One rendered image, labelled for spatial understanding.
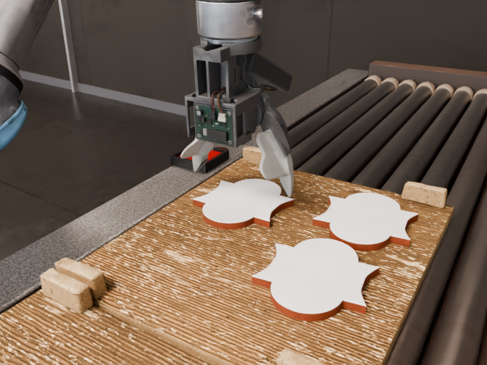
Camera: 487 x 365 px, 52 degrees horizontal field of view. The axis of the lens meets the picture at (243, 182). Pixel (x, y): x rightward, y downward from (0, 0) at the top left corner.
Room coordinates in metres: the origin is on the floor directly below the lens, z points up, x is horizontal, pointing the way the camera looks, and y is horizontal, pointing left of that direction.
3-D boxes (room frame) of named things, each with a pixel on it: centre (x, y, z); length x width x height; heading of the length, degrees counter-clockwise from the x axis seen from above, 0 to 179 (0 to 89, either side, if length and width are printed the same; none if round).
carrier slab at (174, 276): (0.53, -0.04, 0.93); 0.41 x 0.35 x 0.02; 149
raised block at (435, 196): (0.63, -0.26, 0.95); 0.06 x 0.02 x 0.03; 59
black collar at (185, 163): (0.83, 0.08, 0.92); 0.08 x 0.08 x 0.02; 59
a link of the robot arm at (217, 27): (0.59, 0.01, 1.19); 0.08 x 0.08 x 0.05
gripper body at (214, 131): (0.59, 0.02, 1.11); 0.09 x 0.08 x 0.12; 149
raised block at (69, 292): (0.41, 0.18, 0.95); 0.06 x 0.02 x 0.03; 58
